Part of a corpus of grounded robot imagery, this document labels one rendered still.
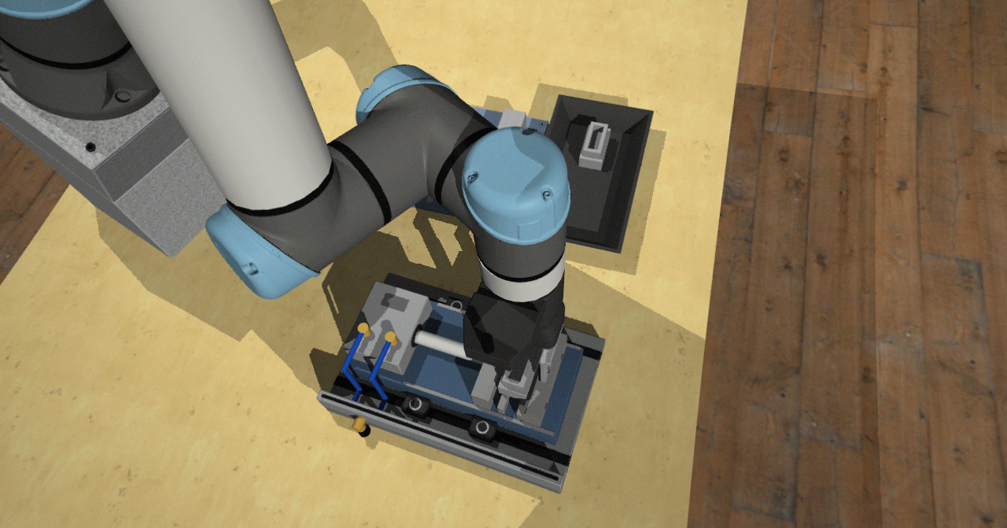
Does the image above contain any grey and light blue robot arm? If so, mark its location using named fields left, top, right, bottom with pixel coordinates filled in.
left=0, top=0, right=570, bottom=300

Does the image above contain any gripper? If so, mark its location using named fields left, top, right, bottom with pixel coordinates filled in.
left=463, top=247, right=566, bottom=382

